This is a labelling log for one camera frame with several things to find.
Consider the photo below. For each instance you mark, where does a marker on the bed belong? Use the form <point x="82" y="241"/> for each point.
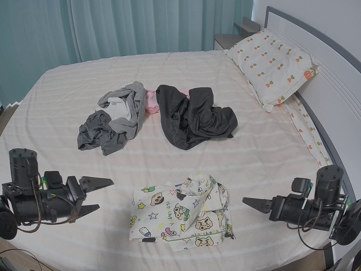
<point x="183" y="72"/>

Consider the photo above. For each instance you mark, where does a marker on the white printed pyjama top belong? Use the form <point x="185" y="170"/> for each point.
<point x="169" y="216"/>

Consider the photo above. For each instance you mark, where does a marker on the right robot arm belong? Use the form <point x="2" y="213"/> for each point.
<point x="330" y="185"/>

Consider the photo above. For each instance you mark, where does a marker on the dark grey garment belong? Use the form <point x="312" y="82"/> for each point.
<point x="98" y="134"/>

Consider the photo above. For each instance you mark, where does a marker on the pink garment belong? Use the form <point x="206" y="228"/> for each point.
<point x="152" y="103"/>

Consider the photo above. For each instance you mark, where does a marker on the white garment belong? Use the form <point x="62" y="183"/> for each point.
<point x="118" y="109"/>

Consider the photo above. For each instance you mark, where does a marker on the white printed pillow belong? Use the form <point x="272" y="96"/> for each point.
<point x="273" y="66"/>

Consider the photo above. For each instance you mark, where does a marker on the blue-green curtain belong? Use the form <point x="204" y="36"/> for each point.
<point x="127" y="15"/>

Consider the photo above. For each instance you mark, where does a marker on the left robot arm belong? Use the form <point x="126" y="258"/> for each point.
<point x="22" y="168"/>

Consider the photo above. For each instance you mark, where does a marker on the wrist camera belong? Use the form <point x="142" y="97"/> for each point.
<point x="53" y="179"/>
<point x="300" y="185"/>

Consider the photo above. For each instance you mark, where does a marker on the light grey garment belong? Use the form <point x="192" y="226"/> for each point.
<point x="135" y="100"/>

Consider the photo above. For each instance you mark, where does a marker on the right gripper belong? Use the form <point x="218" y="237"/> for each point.
<point x="293" y="210"/>

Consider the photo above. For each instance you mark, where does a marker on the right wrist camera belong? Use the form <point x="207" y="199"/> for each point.
<point x="300" y="185"/>

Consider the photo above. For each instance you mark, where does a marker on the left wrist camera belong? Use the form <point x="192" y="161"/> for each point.
<point x="53" y="179"/>

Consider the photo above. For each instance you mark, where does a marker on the black shirt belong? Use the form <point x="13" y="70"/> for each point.
<point x="197" y="114"/>

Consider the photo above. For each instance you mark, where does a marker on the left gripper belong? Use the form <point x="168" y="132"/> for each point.
<point x="59" y="206"/>

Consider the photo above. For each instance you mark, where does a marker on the grey bedside table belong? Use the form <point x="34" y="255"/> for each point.
<point x="224" y="39"/>

